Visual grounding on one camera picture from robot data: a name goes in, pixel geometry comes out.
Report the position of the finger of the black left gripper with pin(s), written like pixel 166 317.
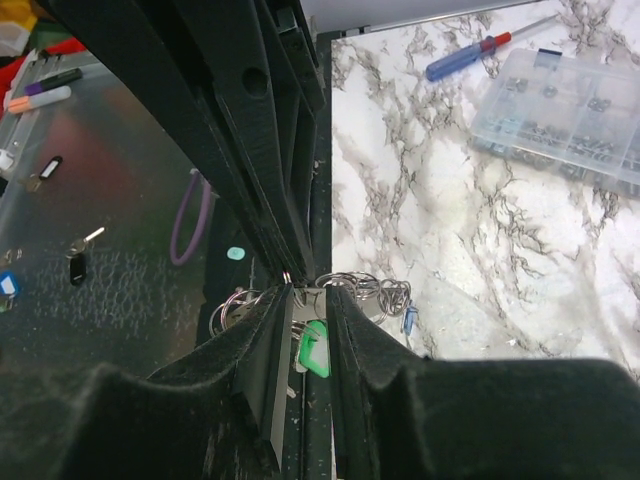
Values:
pixel 265 94
pixel 147 46

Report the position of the blue key tag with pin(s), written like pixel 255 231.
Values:
pixel 410 316

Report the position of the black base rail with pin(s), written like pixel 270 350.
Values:
pixel 238 376

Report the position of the black tag key on tray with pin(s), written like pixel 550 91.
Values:
pixel 77 257

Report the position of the white tag key on tray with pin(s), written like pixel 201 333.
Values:
pixel 33 182

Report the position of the clear plastic screw box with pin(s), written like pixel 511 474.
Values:
pixel 567 116

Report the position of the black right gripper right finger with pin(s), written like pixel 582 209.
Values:
pixel 401 416

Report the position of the purple marker pen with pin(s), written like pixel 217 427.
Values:
pixel 52 82

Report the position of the blue red screwdriver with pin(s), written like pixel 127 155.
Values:
pixel 462 58

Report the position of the orange marker pen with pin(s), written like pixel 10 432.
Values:
pixel 28 103

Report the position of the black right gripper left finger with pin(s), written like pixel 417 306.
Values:
pixel 175 400

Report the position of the green key tag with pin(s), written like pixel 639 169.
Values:
pixel 313 350

